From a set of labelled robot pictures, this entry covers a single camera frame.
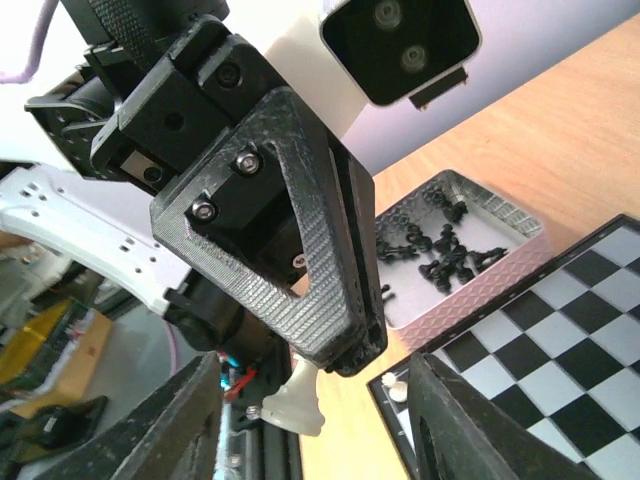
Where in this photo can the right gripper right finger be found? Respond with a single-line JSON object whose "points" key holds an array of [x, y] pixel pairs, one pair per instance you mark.
{"points": [[460, 434]]}

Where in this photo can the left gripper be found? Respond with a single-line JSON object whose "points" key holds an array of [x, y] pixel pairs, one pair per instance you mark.
{"points": [[148, 127]]}

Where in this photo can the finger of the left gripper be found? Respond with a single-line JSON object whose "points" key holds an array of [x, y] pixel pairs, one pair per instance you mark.
{"points": [[265, 214], [358, 190]]}

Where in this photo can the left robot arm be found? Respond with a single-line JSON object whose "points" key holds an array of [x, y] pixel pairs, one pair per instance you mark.
{"points": [[106, 225]]}

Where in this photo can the tin tray with black pieces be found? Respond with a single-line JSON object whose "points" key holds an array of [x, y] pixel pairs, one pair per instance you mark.
{"points": [[448, 248]]}

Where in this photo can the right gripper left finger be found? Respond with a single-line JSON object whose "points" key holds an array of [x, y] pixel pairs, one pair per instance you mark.
{"points": [[172, 434]]}

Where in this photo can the black silver chessboard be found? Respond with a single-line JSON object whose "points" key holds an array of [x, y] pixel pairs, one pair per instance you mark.
{"points": [[559, 352]]}

